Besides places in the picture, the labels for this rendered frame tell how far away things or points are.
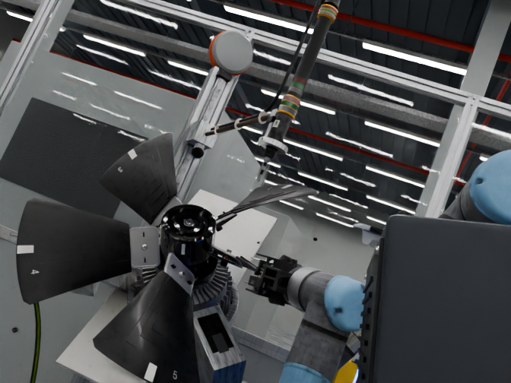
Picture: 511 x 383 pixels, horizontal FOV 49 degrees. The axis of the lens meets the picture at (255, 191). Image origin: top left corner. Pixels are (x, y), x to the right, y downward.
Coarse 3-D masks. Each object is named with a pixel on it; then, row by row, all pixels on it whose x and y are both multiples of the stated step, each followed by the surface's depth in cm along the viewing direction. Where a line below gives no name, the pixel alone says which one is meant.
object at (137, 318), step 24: (144, 288) 107; (168, 288) 111; (120, 312) 101; (144, 312) 104; (168, 312) 108; (192, 312) 115; (96, 336) 96; (120, 336) 98; (144, 336) 101; (168, 336) 105; (192, 336) 111; (120, 360) 96; (144, 360) 98; (168, 360) 102; (192, 360) 107
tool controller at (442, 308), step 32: (416, 224) 37; (448, 224) 36; (480, 224) 36; (384, 256) 37; (416, 256) 36; (448, 256) 36; (480, 256) 36; (384, 288) 36; (416, 288) 36; (448, 288) 35; (480, 288) 35; (384, 320) 36; (416, 320) 35; (448, 320) 35; (480, 320) 35; (384, 352) 35; (416, 352) 35; (448, 352) 35; (480, 352) 34
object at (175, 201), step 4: (172, 200) 131; (176, 200) 130; (168, 204) 132; (172, 204) 131; (176, 204) 130; (180, 204) 129; (164, 208) 132; (168, 208) 131; (160, 212) 132; (164, 212) 132; (160, 216) 132; (156, 220) 132; (160, 220) 132; (156, 224) 132
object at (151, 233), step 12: (132, 228) 121; (144, 228) 122; (156, 228) 123; (132, 240) 121; (144, 240) 122; (156, 240) 123; (132, 252) 121; (144, 252) 122; (156, 252) 123; (132, 264) 121; (144, 264) 122; (156, 264) 123
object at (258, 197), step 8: (256, 192) 149; (264, 192) 145; (272, 192) 141; (280, 192) 139; (288, 192) 138; (296, 192) 137; (304, 192) 136; (312, 192) 136; (248, 200) 143; (256, 200) 136; (264, 200) 134; (272, 200) 132; (280, 200) 132; (240, 208) 131; (248, 208) 130; (224, 216) 133
